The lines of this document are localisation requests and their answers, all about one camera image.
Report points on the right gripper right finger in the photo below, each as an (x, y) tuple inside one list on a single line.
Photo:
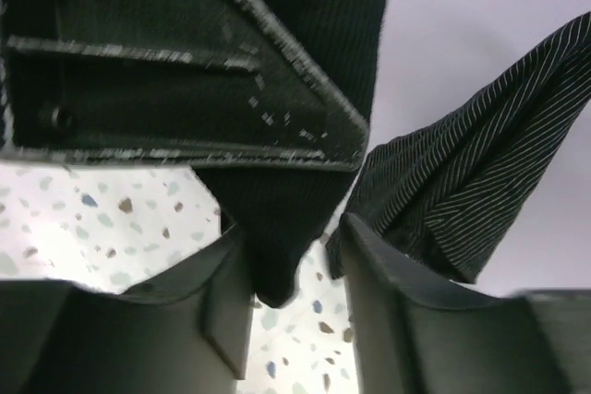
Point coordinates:
[(416, 332)]

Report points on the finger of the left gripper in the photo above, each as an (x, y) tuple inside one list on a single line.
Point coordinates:
[(204, 83)]

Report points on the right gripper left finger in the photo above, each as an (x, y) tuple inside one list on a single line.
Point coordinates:
[(185, 330)]

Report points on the black pinstriped underwear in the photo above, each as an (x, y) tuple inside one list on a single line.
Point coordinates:
[(447, 194)]

